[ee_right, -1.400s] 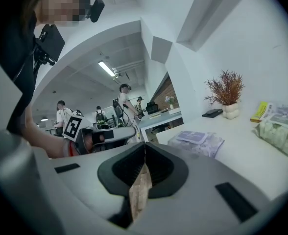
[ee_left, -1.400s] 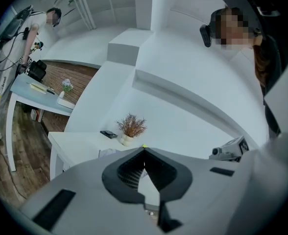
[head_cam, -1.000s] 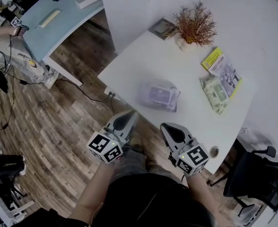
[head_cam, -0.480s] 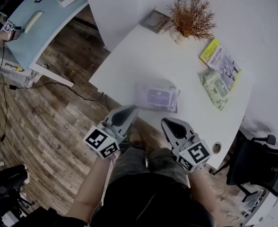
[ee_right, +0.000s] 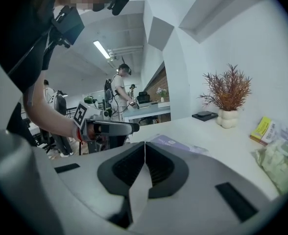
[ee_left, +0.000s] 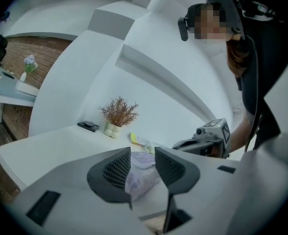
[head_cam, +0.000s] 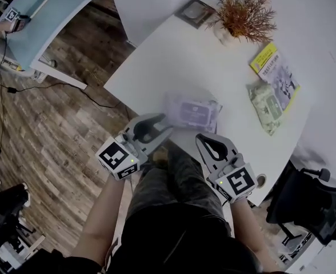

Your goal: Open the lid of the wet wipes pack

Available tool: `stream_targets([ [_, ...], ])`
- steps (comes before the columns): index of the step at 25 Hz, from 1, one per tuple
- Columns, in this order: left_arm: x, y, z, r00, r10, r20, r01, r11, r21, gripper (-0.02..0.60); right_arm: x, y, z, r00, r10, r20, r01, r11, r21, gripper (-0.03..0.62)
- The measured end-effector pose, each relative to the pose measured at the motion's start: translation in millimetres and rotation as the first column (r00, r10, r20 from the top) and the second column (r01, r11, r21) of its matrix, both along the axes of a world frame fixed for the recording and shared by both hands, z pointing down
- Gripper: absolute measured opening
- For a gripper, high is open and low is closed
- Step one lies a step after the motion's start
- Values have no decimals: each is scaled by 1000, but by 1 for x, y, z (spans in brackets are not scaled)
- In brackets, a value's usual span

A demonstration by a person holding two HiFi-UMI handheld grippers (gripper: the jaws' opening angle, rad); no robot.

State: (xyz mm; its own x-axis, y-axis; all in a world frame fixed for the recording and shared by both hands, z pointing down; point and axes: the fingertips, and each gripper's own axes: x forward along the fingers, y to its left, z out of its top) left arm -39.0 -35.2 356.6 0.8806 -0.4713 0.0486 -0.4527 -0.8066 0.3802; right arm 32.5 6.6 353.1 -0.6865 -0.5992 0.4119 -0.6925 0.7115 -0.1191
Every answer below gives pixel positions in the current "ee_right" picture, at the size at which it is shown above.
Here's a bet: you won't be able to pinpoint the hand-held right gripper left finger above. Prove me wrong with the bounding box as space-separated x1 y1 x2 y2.
37 141 145 235

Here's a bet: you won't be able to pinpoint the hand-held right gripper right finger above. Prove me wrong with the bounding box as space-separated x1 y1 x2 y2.
131 141 284 235

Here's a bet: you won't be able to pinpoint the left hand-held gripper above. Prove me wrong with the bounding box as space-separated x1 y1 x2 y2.
72 101 141 142

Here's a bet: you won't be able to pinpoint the purple packet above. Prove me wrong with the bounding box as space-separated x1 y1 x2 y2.
148 133 209 157

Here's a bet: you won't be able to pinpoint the person's left forearm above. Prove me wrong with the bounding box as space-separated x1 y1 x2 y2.
23 78 83 142

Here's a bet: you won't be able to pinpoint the green wet wipe pack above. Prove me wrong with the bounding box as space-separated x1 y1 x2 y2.
251 128 288 196

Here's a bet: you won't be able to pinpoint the blue-topped white table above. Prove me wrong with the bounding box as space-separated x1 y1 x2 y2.
123 105 172 125

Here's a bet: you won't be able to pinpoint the black chair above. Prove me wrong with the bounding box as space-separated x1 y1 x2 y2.
136 91 151 105

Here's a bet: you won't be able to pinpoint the white desk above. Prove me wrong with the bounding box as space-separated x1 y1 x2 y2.
128 101 288 201

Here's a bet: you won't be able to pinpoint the purple flowers in white pot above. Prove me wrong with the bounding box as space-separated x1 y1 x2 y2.
156 87 170 103

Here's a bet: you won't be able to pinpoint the black flat tray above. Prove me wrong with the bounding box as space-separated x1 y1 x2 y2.
191 110 219 122

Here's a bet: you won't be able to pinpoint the long ceiling light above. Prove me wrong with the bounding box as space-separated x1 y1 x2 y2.
93 40 111 60

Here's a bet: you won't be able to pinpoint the yellow and grey book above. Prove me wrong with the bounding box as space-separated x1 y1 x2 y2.
249 116 282 147

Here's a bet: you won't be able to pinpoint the dried plant in white vase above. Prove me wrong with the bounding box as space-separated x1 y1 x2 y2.
198 63 253 130

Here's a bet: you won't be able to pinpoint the black chest-mounted device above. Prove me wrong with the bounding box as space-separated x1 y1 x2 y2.
50 5 85 49

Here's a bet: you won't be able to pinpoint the person's black shirt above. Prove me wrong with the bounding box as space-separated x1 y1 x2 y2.
0 0 59 94

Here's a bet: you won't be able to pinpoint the black head-worn camera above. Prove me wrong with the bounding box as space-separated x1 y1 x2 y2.
106 0 131 16

